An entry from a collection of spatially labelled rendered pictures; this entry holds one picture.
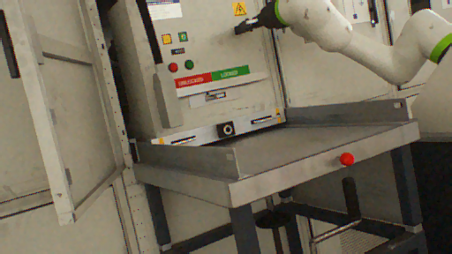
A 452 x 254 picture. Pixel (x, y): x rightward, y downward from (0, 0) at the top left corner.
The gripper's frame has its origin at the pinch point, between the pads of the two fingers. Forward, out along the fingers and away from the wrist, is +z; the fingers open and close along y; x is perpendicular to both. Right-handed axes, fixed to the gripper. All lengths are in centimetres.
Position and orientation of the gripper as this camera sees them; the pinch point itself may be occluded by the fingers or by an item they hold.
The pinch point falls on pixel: (241, 28)
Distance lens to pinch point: 156.0
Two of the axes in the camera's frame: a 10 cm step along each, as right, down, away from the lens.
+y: 8.5, -2.3, 4.7
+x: -2.1, -9.7, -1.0
